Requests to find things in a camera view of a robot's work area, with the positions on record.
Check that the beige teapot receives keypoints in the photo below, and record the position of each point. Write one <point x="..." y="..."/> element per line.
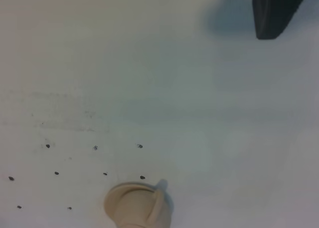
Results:
<point x="142" y="209"/>

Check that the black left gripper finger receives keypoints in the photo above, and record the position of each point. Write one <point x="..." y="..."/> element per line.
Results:
<point x="271" y="17"/>

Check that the beige teapot saucer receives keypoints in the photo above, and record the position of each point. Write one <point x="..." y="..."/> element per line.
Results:
<point x="116" y="193"/>

